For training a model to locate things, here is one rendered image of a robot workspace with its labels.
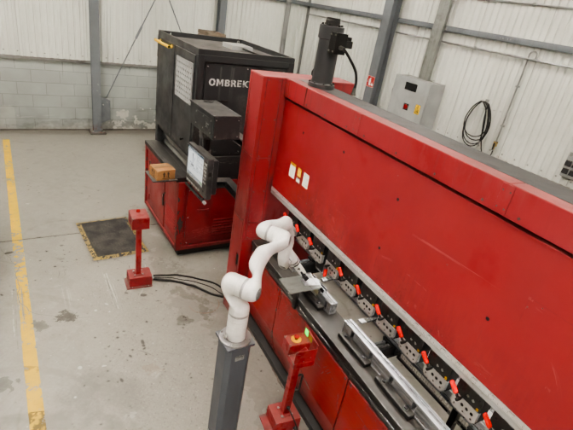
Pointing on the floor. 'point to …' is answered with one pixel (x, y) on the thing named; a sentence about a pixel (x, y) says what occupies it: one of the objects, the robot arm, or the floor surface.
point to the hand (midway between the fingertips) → (304, 276)
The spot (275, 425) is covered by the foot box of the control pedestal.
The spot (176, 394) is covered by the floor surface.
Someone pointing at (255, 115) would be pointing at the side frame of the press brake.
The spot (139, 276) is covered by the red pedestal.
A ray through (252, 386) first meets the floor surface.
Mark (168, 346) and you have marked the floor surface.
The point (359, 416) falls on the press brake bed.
